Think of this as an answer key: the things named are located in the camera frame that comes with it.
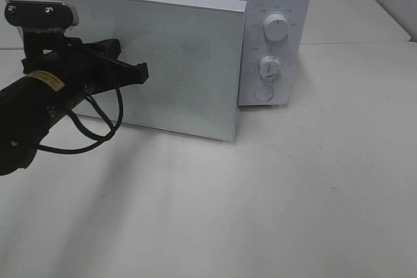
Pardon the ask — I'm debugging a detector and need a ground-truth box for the upper white power knob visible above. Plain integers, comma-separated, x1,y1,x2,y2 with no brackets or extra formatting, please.
263,12,289,42

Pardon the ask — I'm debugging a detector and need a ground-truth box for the white microwave door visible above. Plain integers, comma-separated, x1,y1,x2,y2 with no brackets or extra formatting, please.
8,0,246,141

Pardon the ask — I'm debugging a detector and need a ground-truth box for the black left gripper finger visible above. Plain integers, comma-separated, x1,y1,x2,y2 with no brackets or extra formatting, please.
85,38,121,61
104,60,149,89

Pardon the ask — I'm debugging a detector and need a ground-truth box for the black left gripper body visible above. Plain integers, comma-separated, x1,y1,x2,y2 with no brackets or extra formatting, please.
20,31,108,96

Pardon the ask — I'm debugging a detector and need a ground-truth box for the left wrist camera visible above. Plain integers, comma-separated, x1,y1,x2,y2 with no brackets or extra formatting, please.
4,0,79,31

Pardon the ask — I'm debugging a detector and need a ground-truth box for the lower white timer knob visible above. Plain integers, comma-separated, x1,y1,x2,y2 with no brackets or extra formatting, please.
259,56,282,80

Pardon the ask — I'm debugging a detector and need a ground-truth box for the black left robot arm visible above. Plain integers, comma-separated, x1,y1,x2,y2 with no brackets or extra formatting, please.
1,32,149,175

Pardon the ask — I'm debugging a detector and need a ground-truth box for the black left camera cable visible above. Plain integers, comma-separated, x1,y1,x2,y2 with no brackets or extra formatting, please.
35,63,124,155

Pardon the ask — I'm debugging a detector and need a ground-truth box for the round white door button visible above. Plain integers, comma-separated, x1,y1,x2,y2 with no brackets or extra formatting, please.
254,86,274,102

